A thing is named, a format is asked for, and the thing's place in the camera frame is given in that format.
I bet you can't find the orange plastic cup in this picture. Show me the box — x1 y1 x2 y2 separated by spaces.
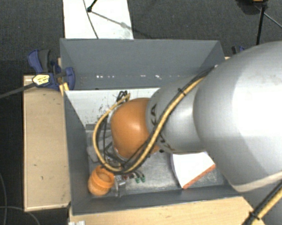
86 164 116 197

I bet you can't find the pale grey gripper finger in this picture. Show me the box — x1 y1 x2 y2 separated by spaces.
113 176 127 198

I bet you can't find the grey metal bin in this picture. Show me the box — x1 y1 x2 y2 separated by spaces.
59 30 245 216

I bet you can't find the pale wood board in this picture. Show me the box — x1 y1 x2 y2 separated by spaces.
18 72 72 212

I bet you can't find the white box with orange edge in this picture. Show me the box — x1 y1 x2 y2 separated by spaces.
171 150 218 191

